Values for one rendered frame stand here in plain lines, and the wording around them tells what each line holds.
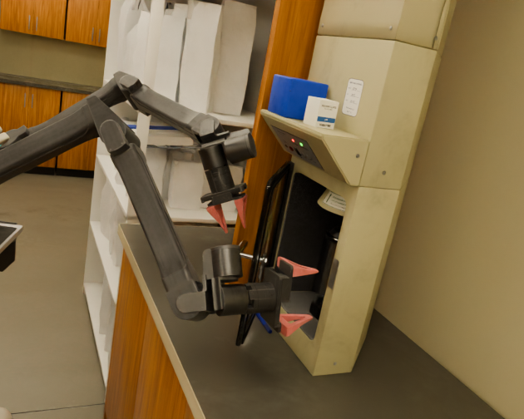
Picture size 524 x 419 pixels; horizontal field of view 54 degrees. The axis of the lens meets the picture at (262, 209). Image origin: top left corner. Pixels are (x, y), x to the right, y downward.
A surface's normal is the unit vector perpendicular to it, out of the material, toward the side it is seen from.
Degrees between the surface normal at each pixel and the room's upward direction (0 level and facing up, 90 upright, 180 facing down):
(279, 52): 90
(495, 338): 90
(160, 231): 60
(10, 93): 90
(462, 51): 90
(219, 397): 0
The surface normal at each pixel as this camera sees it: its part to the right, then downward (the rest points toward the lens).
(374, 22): -0.90, -0.05
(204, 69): -0.27, 0.33
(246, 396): 0.18, -0.94
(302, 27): 0.39, 0.33
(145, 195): -0.12, -0.28
